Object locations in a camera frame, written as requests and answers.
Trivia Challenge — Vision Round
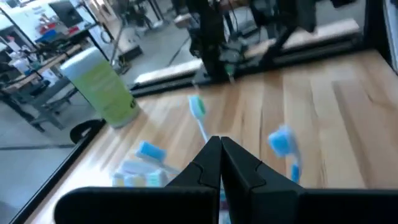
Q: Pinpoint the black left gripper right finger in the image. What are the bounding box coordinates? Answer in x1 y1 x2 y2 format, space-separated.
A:
221 136 398 224

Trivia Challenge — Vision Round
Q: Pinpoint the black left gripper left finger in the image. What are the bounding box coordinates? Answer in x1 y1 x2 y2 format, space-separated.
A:
54 136 222 224

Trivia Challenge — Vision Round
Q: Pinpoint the blue white toothbrush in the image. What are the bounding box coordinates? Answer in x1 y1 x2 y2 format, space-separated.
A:
135 140 169 164
267 124 303 184

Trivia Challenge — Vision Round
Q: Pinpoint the green disinfecting wipes canister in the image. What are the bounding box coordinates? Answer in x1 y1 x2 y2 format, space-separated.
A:
58 46 141 129

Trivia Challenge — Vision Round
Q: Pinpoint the grey metal side table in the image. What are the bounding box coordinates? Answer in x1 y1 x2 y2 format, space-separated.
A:
0 43 81 133

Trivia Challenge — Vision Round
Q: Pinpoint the black computer monitor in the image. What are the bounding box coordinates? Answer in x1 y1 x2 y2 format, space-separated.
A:
49 0 84 29

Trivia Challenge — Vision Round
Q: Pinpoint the black cable loop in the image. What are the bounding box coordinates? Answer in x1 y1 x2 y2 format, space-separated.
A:
70 119 106 144

